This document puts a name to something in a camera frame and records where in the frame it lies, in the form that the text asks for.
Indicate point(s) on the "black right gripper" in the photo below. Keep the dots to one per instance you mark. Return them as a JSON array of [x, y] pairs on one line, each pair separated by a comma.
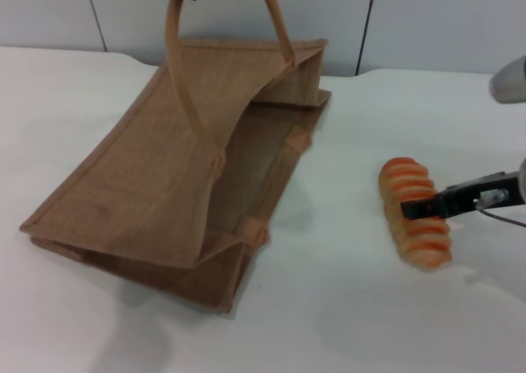
[[472, 194]]

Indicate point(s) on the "orange ridged bread loaf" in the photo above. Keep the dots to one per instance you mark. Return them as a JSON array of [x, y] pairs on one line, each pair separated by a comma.
[[407, 180]]

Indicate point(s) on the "brown jute handbag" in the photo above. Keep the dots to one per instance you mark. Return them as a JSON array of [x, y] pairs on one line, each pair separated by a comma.
[[144, 176]]

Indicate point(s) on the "right wrist camera housing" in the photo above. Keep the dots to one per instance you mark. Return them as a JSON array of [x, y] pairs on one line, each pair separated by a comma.
[[511, 81]]

